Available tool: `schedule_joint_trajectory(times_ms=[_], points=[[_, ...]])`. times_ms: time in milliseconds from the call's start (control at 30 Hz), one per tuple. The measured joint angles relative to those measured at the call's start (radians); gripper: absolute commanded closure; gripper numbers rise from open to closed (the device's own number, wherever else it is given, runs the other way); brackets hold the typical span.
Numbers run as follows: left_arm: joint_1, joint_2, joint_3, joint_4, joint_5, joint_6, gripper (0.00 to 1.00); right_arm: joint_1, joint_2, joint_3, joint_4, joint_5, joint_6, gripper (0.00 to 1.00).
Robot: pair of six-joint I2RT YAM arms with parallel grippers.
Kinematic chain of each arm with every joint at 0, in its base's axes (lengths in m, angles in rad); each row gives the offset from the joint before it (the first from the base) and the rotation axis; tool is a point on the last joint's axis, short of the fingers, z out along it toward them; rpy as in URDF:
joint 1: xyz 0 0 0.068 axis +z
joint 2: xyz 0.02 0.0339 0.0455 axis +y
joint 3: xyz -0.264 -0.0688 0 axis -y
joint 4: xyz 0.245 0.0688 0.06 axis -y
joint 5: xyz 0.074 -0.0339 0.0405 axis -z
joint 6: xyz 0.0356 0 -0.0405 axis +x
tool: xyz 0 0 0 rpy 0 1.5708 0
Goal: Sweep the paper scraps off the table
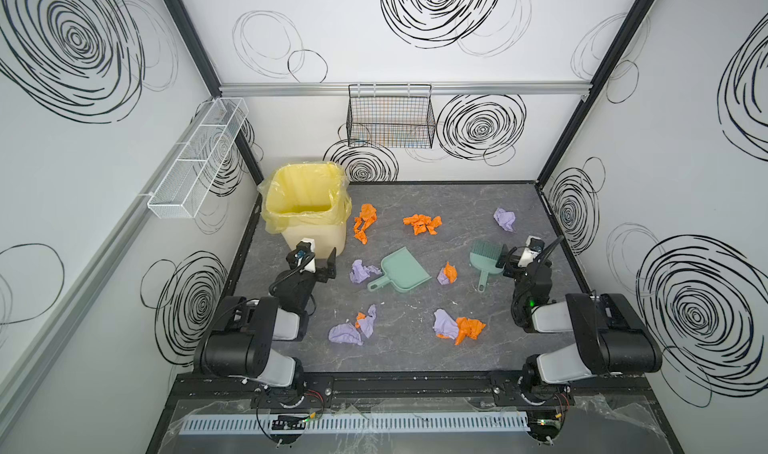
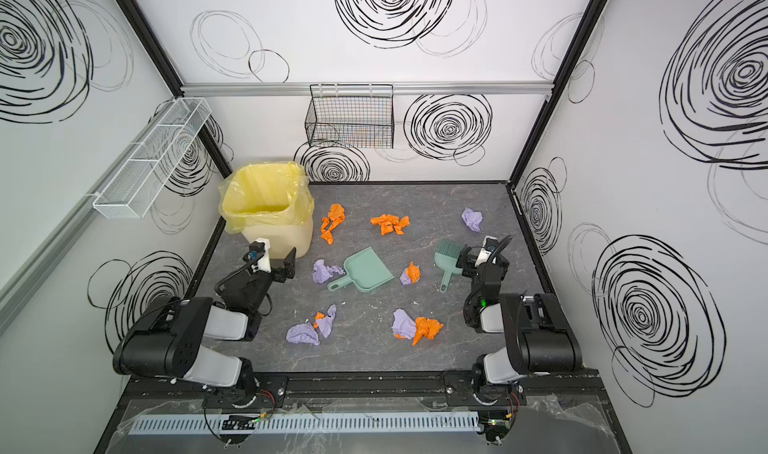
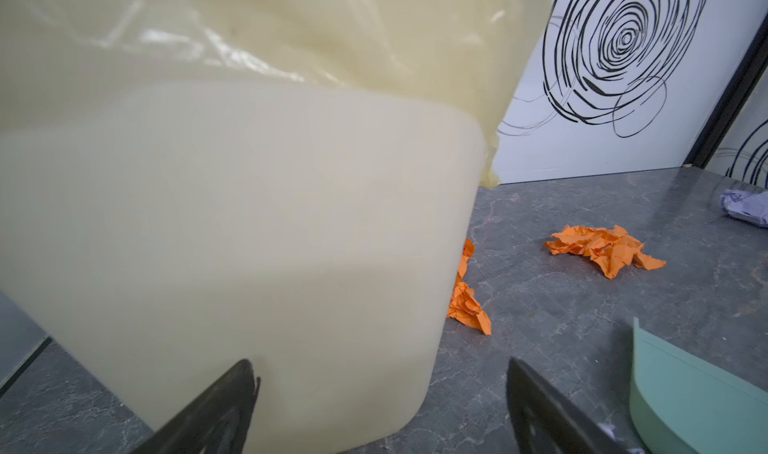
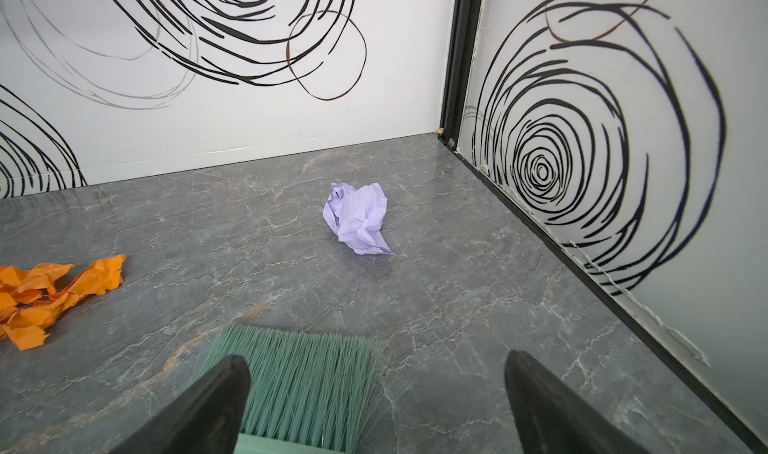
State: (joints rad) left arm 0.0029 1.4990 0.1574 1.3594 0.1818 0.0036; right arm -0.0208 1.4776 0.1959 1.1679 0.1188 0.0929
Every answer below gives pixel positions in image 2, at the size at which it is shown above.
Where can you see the aluminium wall rail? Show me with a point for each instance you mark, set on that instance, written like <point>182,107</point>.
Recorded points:
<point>252,89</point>
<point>35,271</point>

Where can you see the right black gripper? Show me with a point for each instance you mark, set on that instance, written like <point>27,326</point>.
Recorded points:
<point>470,259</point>

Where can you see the orange paper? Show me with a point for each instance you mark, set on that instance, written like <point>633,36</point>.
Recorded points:
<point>426,327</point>

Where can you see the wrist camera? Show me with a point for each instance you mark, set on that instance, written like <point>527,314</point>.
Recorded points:
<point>489,246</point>
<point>258,258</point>

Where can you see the white slotted cable duct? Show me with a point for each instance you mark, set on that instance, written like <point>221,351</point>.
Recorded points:
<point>305,423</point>

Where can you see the white wire shelf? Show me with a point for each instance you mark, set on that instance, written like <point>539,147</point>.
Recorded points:
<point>153,160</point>

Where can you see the cream trash bin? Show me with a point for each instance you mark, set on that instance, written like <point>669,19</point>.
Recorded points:
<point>283,238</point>

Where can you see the black wire basket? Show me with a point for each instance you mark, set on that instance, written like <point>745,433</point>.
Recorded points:
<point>360,121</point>

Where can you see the black front rail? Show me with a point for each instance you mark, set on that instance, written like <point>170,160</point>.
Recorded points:
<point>456,386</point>

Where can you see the orange paper scrap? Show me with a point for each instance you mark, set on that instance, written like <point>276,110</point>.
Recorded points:
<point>336,216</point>

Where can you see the purple paper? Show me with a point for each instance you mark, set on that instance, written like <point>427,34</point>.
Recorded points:
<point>322,272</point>
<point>303,334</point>
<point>403,327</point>

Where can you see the orange paper scraps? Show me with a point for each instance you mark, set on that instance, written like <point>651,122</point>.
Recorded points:
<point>391,223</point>

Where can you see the aluminium wall rail left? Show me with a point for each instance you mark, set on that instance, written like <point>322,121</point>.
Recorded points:
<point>35,271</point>

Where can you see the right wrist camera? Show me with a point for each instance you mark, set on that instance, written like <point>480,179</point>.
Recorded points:
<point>489,246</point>

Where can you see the purple paper ball back right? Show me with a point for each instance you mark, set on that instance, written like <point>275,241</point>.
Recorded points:
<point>472,219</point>

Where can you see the small orange purple scrap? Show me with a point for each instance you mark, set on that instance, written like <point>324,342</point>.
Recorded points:
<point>410,275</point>

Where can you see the yellow plastic bin liner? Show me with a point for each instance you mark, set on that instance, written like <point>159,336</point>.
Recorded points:
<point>265,194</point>

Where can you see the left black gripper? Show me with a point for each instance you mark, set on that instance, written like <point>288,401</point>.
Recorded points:
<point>280,268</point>

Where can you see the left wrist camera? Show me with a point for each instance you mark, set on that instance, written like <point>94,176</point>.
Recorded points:
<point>258,258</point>

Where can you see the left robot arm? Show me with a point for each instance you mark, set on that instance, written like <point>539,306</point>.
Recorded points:
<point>167,339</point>

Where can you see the green hand brush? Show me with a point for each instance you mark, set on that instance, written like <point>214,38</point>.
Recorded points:
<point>446,258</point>

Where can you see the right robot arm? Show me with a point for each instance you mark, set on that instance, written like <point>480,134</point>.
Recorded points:
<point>538,339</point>

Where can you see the green dustpan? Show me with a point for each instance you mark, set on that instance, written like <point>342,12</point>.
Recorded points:
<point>365,270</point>

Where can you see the aluminium wall rail back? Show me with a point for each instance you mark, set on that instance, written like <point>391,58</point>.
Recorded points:
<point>252,89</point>

